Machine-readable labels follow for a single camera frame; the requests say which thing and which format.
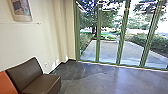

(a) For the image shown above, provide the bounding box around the brown sofa seat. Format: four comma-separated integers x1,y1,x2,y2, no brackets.
4,56,62,94

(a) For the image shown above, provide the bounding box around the green framed glass door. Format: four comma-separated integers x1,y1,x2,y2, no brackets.
73,0,168,71

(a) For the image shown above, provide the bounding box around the white wall outlet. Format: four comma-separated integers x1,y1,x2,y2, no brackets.
43,61,50,68

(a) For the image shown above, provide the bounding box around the large outdoor tree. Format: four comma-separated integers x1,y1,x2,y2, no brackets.
79,0,118,36

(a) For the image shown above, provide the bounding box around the orange sofa seat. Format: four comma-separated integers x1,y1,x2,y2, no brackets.
0,70,19,94

